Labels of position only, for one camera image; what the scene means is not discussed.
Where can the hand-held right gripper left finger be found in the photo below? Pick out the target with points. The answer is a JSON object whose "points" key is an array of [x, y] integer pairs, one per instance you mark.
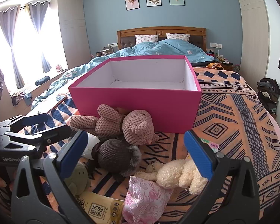
{"points": [[72, 154]]}

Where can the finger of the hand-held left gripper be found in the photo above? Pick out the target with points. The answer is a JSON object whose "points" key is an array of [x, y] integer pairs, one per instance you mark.
{"points": [[53, 133], [35, 120]]}

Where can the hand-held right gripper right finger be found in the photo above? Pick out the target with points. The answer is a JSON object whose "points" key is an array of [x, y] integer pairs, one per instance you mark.
{"points": [[197, 154]]}

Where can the small floral packet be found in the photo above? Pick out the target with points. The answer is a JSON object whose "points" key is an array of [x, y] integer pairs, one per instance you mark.
{"points": [[211, 145]]}

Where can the green plush purse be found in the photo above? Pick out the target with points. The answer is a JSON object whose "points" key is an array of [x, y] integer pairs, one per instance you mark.
{"points": [[80, 179]]}

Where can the cream fluffy plush dog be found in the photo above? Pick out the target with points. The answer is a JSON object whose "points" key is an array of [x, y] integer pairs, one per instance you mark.
{"points": [[175, 172]]}

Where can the brown knitted plush bear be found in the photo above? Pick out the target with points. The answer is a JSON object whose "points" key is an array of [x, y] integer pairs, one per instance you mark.
{"points": [[116, 154]]}

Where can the yellow tissue packet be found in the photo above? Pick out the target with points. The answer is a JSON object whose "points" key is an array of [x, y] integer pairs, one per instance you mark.
{"points": [[100, 207]]}

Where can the pink knitted plush bear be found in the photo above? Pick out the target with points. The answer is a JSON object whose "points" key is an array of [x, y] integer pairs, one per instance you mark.
{"points": [[135, 126]]}

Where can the pink satin pouch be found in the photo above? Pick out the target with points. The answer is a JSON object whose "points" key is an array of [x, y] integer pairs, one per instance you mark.
{"points": [[144, 200]]}

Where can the pink cardboard box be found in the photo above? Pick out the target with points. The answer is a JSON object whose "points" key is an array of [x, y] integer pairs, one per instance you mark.
{"points": [[130, 102]]}

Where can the heap of mixed clothes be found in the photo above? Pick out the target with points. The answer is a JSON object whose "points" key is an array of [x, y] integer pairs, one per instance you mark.
{"points": [[21, 96]]}

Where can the dark folded cloth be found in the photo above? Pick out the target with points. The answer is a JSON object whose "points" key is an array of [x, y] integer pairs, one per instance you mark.
{"points": [[42, 80]]}

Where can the grey curtain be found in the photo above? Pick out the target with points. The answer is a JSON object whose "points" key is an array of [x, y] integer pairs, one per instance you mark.
{"points": [[9, 39], [37, 21]]}

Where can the yellow bag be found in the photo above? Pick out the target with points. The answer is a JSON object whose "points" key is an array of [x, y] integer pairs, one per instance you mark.
{"points": [[213, 65]]}

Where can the wooden nightstand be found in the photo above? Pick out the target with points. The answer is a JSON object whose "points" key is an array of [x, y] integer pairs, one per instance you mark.
{"points": [[227, 67]]}

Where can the pile of dark clothes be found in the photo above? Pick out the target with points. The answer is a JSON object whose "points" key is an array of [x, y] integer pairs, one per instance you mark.
{"points": [[268, 93]]}

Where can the blue floral duvet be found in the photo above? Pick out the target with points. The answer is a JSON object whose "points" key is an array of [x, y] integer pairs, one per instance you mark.
{"points": [[168, 46]]}

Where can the white dotted pillow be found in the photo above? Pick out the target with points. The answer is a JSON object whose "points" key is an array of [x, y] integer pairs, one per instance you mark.
{"points": [[145, 38], [177, 36]]}

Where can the wooden headboard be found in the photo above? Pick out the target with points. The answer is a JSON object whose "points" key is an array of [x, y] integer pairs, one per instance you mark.
{"points": [[161, 29]]}

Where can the beige wardrobe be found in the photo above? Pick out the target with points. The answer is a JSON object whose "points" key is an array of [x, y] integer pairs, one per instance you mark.
{"points": [[250, 28]]}

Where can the framed pink flower picture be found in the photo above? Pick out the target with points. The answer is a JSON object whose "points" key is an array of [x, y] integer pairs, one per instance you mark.
{"points": [[131, 1]]}

